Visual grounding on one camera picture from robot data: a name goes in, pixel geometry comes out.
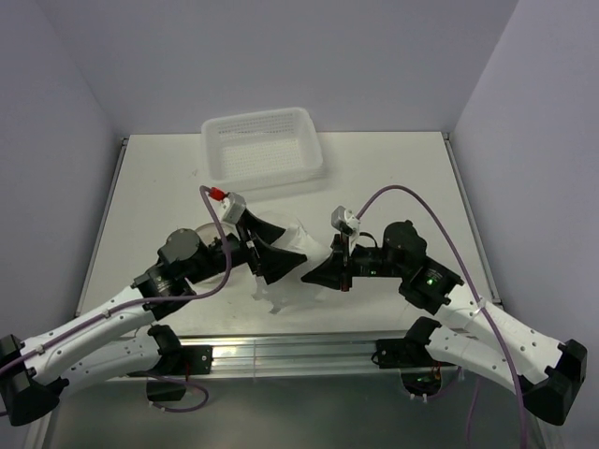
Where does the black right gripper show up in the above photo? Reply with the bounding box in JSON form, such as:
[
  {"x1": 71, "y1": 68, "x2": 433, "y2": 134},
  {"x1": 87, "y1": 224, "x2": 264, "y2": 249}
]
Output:
[{"x1": 301, "y1": 231, "x2": 407, "y2": 290}]

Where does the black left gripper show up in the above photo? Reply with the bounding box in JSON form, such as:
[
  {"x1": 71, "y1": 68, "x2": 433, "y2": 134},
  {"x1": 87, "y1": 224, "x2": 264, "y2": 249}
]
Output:
[{"x1": 186, "y1": 208, "x2": 306, "y2": 284}]

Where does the white bra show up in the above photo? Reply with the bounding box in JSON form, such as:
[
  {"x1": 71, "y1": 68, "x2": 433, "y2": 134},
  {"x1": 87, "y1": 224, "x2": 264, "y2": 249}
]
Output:
[{"x1": 252, "y1": 223, "x2": 331, "y2": 314}]

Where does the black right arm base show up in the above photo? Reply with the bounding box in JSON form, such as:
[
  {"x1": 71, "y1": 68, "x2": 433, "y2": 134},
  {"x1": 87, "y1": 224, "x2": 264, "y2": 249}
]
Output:
[{"x1": 371, "y1": 339, "x2": 443, "y2": 397}]

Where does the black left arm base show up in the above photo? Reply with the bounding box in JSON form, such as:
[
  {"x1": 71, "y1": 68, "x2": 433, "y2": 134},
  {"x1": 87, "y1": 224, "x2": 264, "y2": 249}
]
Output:
[{"x1": 146, "y1": 345, "x2": 213, "y2": 403}]

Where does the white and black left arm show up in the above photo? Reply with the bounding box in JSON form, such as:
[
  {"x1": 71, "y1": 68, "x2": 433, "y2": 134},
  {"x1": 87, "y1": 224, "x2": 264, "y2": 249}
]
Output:
[{"x1": 1, "y1": 211, "x2": 308, "y2": 427}]

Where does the white perforated plastic basket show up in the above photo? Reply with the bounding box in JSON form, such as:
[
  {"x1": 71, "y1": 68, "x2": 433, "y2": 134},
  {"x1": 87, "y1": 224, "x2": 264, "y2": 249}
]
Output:
[{"x1": 201, "y1": 108, "x2": 324, "y2": 192}]

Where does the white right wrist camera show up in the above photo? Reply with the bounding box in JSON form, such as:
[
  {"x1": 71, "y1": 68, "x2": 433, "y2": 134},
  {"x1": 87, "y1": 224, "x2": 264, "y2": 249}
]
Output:
[{"x1": 330, "y1": 206, "x2": 360, "y2": 238}]

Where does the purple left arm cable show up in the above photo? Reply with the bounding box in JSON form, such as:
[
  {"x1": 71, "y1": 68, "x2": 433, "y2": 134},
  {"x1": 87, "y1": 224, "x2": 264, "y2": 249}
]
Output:
[{"x1": 0, "y1": 184, "x2": 235, "y2": 413}]

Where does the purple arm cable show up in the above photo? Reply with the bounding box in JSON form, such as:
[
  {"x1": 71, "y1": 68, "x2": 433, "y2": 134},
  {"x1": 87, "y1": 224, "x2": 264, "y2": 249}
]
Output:
[
  {"x1": 0, "y1": 184, "x2": 235, "y2": 413},
  {"x1": 355, "y1": 184, "x2": 530, "y2": 449}
]

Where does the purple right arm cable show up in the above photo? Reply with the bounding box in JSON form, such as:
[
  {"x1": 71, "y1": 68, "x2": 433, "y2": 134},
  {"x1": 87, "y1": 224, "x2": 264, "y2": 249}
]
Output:
[{"x1": 355, "y1": 184, "x2": 530, "y2": 449}]

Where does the aluminium rail frame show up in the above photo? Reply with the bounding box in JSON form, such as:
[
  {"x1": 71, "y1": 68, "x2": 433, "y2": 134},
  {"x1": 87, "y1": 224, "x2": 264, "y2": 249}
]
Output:
[{"x1": 22, "y1": 133, "x2": 562, "y2": 449}]

